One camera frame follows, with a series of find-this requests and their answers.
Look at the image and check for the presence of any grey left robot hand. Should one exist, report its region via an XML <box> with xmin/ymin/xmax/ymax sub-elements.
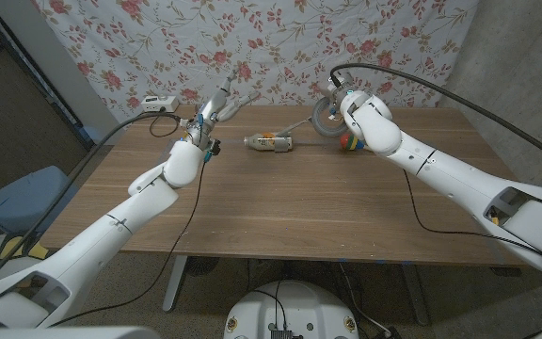
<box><xmin>183</xmin><ymin>70</ymin><xmax>262</xmax><ymax>148</ymax></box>

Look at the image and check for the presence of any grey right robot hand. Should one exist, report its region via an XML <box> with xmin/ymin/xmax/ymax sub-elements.
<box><xmin>322</xmin><ymin>73</ymin><xmax>354</xmax><ymax>121</ymax></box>

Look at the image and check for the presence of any grey duct tape roll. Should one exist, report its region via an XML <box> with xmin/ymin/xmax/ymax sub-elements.
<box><xmin>274</xmin><ymin>96</ymin><xmax>350</xmax><ymax>153</ymax></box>

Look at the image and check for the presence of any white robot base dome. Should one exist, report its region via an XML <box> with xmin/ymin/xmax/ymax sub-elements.
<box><xmin>223</xmin><ymin>280</ymin><xmax>360</xmax><ymax>339</ymax></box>

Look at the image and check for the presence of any colourful striped wooden maraca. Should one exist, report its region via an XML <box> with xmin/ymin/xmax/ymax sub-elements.
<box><xmin>340</xmin><ymin>132</ymin><xmax>366</xmax><ymax>153</ymax></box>

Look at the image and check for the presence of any white power strip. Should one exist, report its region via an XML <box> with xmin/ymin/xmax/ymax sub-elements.
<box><xmin>140</xmin><ymin>95</ymin><xmax>181</xmax><ymax>114</ymax></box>

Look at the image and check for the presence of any floral backdrop cloth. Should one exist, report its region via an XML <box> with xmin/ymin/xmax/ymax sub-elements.
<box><xmin>33</xmin><ymin>0</ymin><xmax>482</xmax><ymax>129</ymax></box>

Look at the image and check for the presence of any grey table leg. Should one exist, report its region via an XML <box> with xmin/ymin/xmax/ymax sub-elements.
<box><xmin>162</xmin><ymin>255</ymin><xmax>190</xmax><ymax>314</ymax></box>
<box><xmin>401</xmin><ymin>263</ymin><xmax>431</xmax><ymax>327</ymax></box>

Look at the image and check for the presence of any yellow and black floor object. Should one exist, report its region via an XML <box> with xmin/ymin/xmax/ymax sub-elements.
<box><xmin>0</xmin><ymin>234</ymin><xmax>51</xmax><ymax>261</ymax></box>

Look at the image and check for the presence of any white robot torso cover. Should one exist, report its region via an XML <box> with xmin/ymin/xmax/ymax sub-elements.
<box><xmin>0</xmin><ymin>326</ymin><xmax>162</xmax><ymax>339</ymax></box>

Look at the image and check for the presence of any black looped power cord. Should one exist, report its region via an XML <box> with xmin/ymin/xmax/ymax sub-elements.
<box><xmin>148</xmin><ymin>112</ymin><xmax>180</xmax><ymax>138</ymax></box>

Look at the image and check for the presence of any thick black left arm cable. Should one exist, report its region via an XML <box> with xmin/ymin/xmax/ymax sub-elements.
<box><xmin>0</xmin><ymin>111</ymin><xmax>183</xmax><ymax>294</ymax></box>

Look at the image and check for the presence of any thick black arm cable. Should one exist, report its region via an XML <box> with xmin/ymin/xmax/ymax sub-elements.
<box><xmin>329</xmin><ymin>62</ymin><xmax>542</xmax><ymax>173</ymax></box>
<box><xmin>0</xmin><ymin>111</ymin><xmax>183</xmax><ymax>294</ymax></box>

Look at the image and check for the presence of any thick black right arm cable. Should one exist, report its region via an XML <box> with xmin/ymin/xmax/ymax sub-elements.
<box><xmin>329</xmin><ymin>62</ymin><xmax>542</xmax><ymax>173</ymax></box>

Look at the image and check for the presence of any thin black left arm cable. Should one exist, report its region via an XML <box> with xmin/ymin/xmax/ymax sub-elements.
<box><xmin>49</xmin><ymin>159</ymin><xmax>207</xmax><ymax>327</ymax></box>

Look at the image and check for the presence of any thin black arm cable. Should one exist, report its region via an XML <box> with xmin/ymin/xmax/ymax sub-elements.
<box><xmin>401</xmin><ymin>169</ymin><xmax>542</xmax><ymax>338</ymax></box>
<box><xmin>49</xmin><ymin>159</ymin><xmax>207</xmax><ymax>327</ymax></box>

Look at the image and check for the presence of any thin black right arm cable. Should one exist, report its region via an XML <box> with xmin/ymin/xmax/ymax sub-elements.
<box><xmin>401</xmin><ymin>169</ymin><xmax>542</xmax><ymax>338</ymax></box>

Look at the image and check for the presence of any grey floor cable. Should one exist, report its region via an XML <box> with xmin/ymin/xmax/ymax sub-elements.
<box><xmin>339</xmin><ymin>263</ymin><xmax>394</xmax><ymax>338</ymax></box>

